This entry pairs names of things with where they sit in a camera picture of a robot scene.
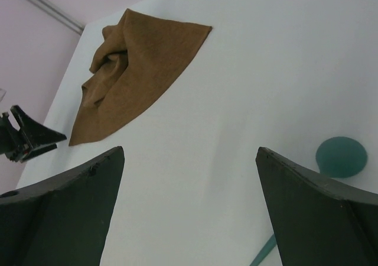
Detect brown cloth napkin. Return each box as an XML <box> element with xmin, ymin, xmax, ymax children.
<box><xmin>69</xmin><ymin>9</ymin><xmax>212</xmax><ymax>146</ymax></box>

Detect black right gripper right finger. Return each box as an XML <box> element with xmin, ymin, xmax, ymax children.
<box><xmin>255</xmin><ymin>146</ymin><xmax>378</xmax><ymax>266</ymax></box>

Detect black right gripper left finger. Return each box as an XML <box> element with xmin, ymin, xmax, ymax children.
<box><xmin>1</xmin><ymin>146</ymin><xmax>125</xmax><ymax>265</ymax></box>

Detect teal plastic spoon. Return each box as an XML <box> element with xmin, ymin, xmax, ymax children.
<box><xmin>249</xmin><ymin>135</ymin><xmax>369</xmax><ymax>266</ymax></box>

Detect aluminium frame post left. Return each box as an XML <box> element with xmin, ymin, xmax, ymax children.
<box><xmin>26</xmin><ymin>0</ymin><xmax>85</xmax><ymax>35</ymax></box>

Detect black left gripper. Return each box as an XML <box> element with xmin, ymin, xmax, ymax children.
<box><xmin>1</xmin><ymin>105</ymin><xmax>66</xmax><ymax>163</ymax></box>

